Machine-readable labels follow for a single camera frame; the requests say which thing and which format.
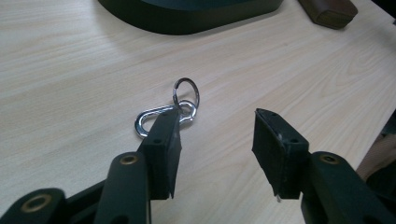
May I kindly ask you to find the black key rack with tray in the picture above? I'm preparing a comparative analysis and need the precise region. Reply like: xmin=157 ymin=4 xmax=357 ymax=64
xmin=97 ymin=0 xmax=285 ymax=36

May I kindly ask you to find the brown leather wallet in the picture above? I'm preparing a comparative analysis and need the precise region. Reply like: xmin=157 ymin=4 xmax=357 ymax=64
xmin=297 ymin=0 xmax=360 ymax=31

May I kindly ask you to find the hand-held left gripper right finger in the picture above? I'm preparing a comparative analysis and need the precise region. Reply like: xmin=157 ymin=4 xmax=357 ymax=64
xmin=251 ymin=107 xmax=311 ymax=201

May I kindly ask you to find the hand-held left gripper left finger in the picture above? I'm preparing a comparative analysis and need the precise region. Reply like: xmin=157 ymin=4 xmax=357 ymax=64
xmin=136 ymin=108 xmax=183 ymax=201

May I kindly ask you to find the silver carabiner keychain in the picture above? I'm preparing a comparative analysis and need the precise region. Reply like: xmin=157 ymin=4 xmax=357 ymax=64
xmin=134 ymin=77 xmax=201 ymax=140

